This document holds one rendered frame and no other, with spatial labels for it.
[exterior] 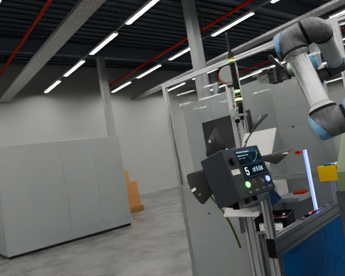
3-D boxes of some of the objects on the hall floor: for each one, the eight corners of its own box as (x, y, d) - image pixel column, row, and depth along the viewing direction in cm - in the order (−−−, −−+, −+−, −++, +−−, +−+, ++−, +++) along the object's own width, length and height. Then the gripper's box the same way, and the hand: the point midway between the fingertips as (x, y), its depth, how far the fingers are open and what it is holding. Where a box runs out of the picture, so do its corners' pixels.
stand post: (268, 339, 222) (243, 200, 229) (281, 343, 216) (255, 199, 222) (265, 343, 219) (239, 201, 225) (277, 346, 213) (251, 201, 219)
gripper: (285, 77, 184) (251, 87, 198) (295, 79, 193) (262, 88, 208) (282, 62, 184) (248, 73, 199) (292, 64, 194) (259, 75, 208)
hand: (256, 76), depth 203 cm, fingers open, 6 cm apart
